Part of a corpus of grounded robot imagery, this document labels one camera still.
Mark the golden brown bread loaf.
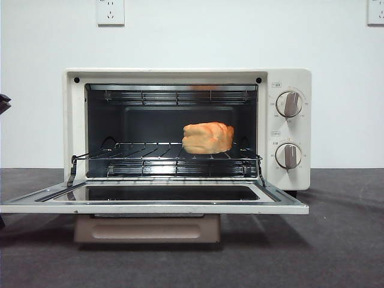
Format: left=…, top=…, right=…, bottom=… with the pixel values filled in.
left=182, top=121, right=235, bottom=155

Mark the oven door with brown handle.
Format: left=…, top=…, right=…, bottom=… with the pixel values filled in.
left=0, top=154, right=310, bottom=244

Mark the white wall socket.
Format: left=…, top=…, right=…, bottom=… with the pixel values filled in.
left=366, top=0, right=384, bottom=26
left=96, top=0, right=125, bottom=26

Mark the temperature knob with brown grip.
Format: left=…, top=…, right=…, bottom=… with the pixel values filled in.
left=275, top=91, right=303, bottom=118

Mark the timer knob with brown grip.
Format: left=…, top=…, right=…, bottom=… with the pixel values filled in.
left=275, top=143, right=302, bottom=169

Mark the metal wire oven rack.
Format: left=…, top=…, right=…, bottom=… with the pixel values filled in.
left=71, top=142, right=263, bottom=160

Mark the cream white toaster oven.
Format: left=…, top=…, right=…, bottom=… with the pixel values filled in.
left=62, top=67, right=312, bottom=198

